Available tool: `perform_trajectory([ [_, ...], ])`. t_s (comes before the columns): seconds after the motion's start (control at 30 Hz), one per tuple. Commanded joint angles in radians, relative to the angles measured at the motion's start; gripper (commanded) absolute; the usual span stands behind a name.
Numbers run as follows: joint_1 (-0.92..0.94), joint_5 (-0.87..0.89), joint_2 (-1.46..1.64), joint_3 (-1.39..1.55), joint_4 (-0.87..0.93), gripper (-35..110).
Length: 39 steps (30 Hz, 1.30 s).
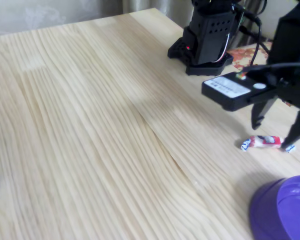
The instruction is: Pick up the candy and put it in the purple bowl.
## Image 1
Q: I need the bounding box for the thin looped black cable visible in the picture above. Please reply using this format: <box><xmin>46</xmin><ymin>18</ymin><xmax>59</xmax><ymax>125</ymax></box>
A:
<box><xmin>257</xmin><ymin>0</ymin><xmax>268</xmax><ymax>15</ymax></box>

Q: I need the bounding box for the purple plastic bowl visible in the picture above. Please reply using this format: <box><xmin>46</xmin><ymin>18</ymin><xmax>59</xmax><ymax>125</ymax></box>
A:
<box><xmin>249</xmin><ymin>174</ymin><xmax>300</xmax><ymax>240</ymax></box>

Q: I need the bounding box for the red white servo wire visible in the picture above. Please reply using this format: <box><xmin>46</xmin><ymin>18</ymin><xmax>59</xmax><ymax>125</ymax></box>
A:
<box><xmin>213</xmin><ymin>32</ymin><xmax>231</xmax><ymax>63</ymax></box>

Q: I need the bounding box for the floral pattern fabric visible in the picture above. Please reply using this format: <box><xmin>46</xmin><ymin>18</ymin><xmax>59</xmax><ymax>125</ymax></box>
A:
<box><xmin>226</xmin><ymin>41</ymin><xmax>295</xmax><ymax>107</ymax></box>

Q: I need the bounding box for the beige curtain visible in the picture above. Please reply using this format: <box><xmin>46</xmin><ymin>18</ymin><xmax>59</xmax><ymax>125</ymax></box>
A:
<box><xmin>121</xmin><ymin>0</ymin><xmax>195</xmax><ymax>27</ymax></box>

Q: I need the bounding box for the grey sheer curtain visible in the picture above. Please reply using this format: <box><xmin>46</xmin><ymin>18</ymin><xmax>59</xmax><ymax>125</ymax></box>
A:
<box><xmin>0</xmin><ymin>0</ymin><xmax>123</xmax><ymax>38</ymax></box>

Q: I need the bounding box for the black power plug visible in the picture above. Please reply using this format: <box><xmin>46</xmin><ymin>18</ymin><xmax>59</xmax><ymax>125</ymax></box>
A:
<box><xmin>243</xmin><ymin>11</ymin><xmax>263</xmax><ymax>26</ymax></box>

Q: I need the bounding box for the black cable with connector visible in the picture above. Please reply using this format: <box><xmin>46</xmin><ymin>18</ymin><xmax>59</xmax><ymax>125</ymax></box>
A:
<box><xmin>249</xmin><ymin>23</ymin><xmax>263</xmax><ymax>67</ymax></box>

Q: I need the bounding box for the white red candy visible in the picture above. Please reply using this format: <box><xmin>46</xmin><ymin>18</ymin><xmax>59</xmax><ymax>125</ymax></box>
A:
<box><xmin>240</xmin><ymin>135</ymin><xmax>297</xmax><ymax>154</ymax></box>

